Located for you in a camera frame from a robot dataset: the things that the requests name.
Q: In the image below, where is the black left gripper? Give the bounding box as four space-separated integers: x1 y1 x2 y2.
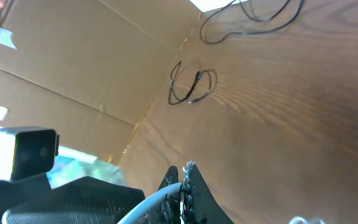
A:
0 175 145 224

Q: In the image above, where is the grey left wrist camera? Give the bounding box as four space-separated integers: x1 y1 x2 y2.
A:
0 126 60 182

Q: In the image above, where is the black usb cable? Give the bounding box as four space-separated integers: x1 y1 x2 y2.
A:
199 0 306 45
167 60 218 106

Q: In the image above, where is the cardboard side panel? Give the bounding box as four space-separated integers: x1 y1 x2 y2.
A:
0 0 200 163

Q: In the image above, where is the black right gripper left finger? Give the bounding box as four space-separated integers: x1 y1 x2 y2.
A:
136 166 181 224

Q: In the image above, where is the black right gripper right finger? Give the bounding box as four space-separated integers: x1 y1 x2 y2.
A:
181 161 234 224

